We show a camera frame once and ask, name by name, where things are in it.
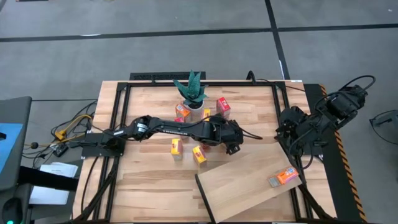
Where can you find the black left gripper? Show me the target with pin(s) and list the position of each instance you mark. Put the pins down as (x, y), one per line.
(230, 133)

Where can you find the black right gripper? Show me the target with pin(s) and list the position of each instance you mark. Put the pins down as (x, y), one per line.
(293, 124)

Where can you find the yellow Corn Pops cereal box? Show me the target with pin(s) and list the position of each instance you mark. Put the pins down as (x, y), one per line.
(199, 154)
(176, 147)
(206, 114)

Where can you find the orange Mini-Wheats cereal box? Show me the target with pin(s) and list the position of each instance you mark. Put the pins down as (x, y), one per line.
(286, 175)
(183, 112)

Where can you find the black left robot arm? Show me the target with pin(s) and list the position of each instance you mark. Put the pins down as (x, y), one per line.
(174, 127)

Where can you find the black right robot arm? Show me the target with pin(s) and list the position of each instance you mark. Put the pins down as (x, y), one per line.
(342, 105)

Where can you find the green plant white pot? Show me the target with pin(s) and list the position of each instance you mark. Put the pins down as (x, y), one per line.
(191, 88)

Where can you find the black mat yellow-striped edge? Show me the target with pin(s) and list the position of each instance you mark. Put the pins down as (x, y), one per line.
(339, 186)

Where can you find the black power brick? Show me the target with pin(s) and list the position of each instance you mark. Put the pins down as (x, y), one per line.
(60, 150)

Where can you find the white paper sheet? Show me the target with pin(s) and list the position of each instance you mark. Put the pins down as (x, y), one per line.
(49, 196)

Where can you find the black ball knob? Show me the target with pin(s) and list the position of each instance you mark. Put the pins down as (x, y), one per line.
(34, 145)

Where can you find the dark grey cart blue panel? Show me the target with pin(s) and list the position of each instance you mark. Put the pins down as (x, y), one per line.
(21, 109)

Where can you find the black round device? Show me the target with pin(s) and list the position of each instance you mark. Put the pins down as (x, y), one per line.
(12, 208)

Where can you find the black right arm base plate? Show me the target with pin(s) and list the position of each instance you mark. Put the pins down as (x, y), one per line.
(317, 151)

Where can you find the black metal table frame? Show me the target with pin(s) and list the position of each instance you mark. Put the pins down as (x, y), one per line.
(140, 84)

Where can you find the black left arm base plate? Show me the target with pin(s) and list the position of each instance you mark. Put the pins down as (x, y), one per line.
(88, 152)

